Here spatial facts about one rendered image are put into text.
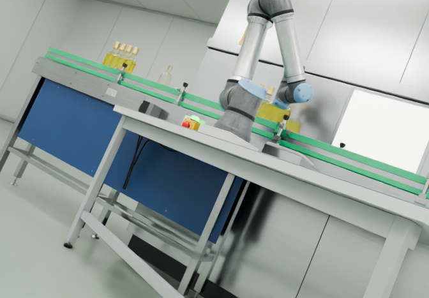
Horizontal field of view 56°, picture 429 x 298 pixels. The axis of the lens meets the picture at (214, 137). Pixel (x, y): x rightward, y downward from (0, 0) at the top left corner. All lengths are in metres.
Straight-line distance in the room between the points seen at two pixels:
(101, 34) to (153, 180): 5.84
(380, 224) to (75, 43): 7.45
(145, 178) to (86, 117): 0.61
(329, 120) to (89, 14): 6.62
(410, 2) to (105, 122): 1.78
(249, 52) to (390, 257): 1.00
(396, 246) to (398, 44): 1.42
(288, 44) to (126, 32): 5.94
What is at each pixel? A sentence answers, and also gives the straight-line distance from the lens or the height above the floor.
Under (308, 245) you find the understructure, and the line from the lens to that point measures 2.11.
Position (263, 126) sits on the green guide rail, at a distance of 1.96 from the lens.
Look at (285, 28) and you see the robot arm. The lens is 1.67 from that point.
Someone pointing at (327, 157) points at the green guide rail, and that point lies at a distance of 1.94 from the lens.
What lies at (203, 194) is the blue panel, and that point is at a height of 0.51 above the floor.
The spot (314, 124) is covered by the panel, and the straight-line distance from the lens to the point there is 2.17.
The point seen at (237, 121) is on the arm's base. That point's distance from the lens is 1.51.
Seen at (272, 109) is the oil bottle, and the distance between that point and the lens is 2.09.
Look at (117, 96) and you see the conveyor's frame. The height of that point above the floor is 0.81.
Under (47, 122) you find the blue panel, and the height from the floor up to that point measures 0.50.
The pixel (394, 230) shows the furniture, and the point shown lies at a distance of 1.08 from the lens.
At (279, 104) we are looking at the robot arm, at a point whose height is 1.01.
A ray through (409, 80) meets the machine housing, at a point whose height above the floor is 1.43.
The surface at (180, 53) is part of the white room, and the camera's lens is 6.58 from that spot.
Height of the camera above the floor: 0.63
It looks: 5 degrees up
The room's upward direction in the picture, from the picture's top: 24 degrees clockwise
